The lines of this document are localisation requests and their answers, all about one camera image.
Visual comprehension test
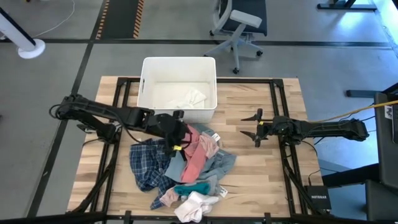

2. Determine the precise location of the black aluminium table frame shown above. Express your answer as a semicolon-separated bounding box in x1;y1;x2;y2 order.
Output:
67;77;324;224

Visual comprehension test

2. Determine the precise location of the grey-blue sweatshirt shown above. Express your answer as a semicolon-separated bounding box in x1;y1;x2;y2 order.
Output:
194;148;238;197

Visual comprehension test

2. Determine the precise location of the white post with round base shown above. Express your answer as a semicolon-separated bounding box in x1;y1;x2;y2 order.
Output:
0;6;47;60

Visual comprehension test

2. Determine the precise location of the white and navy office chair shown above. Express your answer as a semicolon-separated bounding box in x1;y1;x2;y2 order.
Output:
203;0;268;75

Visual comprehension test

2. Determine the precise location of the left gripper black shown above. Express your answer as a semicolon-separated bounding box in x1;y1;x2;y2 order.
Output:
152;109;189;162

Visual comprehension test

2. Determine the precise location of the yellow cable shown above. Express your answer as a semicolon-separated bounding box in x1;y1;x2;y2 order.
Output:
310;99;398;124

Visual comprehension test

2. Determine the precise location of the dusty pink garment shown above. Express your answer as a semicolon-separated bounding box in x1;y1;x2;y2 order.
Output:
198;132;220;159

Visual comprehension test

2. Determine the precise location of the white floor cable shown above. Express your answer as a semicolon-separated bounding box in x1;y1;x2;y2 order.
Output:
32;0;76;38

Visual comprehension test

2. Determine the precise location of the blue plaid shirt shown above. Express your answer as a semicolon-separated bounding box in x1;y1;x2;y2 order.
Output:
129;138;175;211

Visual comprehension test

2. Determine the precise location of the teal garment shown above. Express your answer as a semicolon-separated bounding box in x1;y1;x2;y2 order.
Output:
174;182;211;197

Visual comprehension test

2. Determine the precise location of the black workstation stand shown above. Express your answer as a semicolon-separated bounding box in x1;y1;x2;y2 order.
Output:
322;82;398;222

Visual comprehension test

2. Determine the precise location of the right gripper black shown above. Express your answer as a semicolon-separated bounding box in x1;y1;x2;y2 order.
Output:
239;108;292;147

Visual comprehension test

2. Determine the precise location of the black network switch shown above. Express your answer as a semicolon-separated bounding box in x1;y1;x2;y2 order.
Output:
303;185;332;211

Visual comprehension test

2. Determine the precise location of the white cloth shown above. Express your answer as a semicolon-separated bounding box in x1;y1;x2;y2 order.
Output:
166;88;208;109

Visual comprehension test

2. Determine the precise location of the black desk frame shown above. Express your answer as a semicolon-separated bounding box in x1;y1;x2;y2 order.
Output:
317;0;377;11

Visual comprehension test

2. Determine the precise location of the black hazard-striped floor mat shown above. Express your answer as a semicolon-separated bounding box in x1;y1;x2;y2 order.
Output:
95;0;146;40

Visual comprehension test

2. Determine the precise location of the white woven plastic basket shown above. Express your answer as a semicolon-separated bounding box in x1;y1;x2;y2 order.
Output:
136;56;218;124

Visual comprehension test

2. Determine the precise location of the small pale pink garment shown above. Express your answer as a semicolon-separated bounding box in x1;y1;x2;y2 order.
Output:
159;186;181;208

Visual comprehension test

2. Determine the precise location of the salmon pink garment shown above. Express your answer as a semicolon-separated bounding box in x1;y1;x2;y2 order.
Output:
180;124;208;184

